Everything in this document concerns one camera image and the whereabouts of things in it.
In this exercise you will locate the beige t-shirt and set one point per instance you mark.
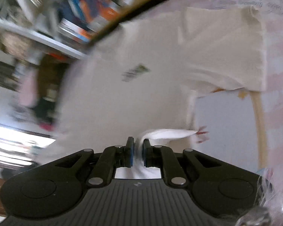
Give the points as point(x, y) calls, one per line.
point(132, 98)

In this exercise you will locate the white shelf frame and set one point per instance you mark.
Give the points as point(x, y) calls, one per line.
point(37, 36)

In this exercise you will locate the clear plastic wrap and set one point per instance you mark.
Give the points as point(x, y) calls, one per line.
point(271, 202)

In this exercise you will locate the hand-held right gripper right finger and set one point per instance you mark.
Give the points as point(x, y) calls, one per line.
point(146, 153)

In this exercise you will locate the row of books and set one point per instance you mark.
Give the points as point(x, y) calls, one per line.
point(85, 4)

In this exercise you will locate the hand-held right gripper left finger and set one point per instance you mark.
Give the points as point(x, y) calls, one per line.
point(129, 153)

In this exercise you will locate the wooden shelf board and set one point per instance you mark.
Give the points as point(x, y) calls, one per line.
point(136, 4)

